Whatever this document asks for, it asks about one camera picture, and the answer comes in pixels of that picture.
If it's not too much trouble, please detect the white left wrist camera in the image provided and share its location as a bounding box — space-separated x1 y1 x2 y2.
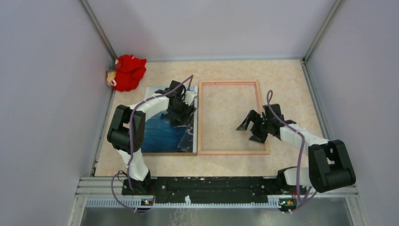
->
184 90 198 105

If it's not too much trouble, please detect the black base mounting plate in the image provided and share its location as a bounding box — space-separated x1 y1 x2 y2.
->
121 177 295 204

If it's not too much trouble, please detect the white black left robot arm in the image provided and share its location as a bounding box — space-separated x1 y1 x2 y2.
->
107 81 198 195

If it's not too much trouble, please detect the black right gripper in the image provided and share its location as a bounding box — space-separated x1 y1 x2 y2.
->
236 110 271 144

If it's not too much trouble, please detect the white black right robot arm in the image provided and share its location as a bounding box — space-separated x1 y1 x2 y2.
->
236 104 356 194

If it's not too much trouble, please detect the red crumpled cloth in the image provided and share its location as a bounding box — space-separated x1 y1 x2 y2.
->
106 55 147 92

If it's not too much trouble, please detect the seascape photo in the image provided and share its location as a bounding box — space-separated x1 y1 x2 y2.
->
137 81 197 156

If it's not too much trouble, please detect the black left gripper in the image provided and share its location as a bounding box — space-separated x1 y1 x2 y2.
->
167 97 196 125

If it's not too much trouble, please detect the aluminium front rail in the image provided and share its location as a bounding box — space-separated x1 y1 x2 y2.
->
68 175 369 226

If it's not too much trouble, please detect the pink wooden picture frame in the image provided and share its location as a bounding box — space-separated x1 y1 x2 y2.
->
197 80 270 155

